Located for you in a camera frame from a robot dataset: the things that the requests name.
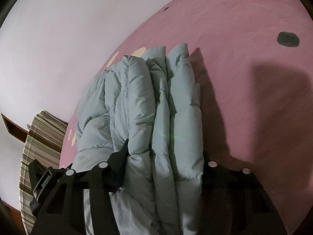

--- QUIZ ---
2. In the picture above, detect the light teal puffer jacket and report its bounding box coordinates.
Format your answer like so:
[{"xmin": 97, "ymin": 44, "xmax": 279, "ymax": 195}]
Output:
[{"xmin": 73, "ymin": 43, "xmax": 204, "ymax": 234}]

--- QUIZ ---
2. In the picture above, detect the striped fabric headboard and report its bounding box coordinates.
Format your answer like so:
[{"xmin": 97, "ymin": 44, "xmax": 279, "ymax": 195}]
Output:
[{"xmin": 19, "ymin": 110, "xmax": 67, "ymax": 234}]

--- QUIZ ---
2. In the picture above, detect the pink polka dot bedsheet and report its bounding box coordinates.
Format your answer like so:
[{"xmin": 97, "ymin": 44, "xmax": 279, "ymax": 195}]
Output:
[{"xmin": 59, "ymin": 0, "xmax": 313, "ymax": 235}]

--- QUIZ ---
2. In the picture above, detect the dark wooden door frame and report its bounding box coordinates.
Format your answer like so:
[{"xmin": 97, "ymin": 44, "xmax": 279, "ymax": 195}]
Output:
[{"xmin": 1, "ymin": 114, "xmax": 29, "ymax": 143}]

